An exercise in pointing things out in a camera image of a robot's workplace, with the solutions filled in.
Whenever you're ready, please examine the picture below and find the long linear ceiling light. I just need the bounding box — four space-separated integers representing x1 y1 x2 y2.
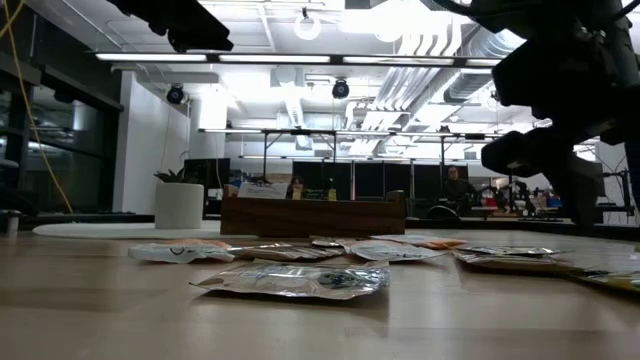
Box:
94 51 504 70

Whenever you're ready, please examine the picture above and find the wooden three-compartment tray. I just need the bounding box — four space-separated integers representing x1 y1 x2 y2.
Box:
219 183 407 238

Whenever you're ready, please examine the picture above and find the person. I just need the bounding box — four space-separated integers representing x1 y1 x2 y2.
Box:
442 165 480 217

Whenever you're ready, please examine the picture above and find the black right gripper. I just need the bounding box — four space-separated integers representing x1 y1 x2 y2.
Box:
481 27 640 226

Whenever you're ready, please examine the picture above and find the row of black desk partitions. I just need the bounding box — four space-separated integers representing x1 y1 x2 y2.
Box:
292 160 470 202

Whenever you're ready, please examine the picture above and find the black computer monitor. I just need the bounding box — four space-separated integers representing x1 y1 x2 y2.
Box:
183 157 232 201

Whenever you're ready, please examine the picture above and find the small white cup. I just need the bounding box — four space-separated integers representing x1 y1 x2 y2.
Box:
4 209 22 236

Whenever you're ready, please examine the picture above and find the white round woven placemat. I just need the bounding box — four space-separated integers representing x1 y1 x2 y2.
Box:
32 221 222 240

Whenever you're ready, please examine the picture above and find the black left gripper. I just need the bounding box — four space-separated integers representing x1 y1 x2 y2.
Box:
167 22 235 54

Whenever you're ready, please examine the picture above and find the white ring ceiling lamp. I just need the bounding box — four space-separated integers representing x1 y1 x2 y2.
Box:
293 7 323 42

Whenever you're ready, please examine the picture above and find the yellow hanging cable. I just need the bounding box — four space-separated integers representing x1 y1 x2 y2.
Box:
0 0 75 215

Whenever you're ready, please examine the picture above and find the black aluminium table frame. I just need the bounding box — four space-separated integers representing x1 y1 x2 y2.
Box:
0 212 640 242

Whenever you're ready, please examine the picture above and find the silver ventilation duct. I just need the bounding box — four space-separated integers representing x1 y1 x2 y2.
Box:
442 27 526 104

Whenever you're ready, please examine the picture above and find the white pot with green plant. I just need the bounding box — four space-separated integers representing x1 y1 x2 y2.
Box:
153 168 206 231

